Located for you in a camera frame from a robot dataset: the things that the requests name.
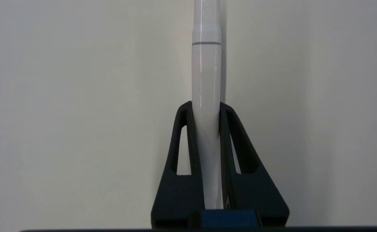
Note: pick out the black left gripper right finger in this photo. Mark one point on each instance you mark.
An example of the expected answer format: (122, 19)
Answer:
(256, 193)

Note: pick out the white marker with black cap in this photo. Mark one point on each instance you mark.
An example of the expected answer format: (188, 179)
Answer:
(206, 96)

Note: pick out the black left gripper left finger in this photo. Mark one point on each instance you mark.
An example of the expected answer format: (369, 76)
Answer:
(178, 193)

